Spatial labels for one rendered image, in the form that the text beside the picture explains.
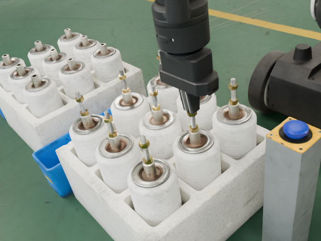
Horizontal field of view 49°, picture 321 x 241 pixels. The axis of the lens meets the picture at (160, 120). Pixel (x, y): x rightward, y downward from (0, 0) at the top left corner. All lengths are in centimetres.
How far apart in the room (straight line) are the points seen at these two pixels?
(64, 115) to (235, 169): 54
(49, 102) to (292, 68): 69
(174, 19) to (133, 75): 65
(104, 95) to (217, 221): 54
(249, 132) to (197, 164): 15
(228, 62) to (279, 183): 91
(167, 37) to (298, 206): 39
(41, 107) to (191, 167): 53
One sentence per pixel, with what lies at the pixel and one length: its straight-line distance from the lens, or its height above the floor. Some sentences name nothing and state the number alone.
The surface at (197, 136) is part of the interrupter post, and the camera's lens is 70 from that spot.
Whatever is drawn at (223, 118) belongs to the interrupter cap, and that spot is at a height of 25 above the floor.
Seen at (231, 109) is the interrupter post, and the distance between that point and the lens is 76.
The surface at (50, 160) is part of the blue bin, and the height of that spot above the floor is 7.
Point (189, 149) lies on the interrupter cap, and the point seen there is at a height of 25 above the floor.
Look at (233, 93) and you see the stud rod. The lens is 75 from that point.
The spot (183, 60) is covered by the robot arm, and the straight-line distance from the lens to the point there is 58.
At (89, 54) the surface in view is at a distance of 122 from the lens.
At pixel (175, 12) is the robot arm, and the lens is 51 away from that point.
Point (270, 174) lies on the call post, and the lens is 68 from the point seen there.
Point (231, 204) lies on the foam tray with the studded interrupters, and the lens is 79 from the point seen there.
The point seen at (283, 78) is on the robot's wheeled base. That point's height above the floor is 18.
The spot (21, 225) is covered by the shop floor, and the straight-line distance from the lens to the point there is 104.
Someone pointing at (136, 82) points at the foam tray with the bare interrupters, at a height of 14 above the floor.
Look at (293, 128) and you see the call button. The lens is 62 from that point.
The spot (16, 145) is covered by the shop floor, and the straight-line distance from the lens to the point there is 132.
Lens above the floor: 71
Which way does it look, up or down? 36 degrees down
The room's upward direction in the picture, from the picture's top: 11 degrees counter-clockwise
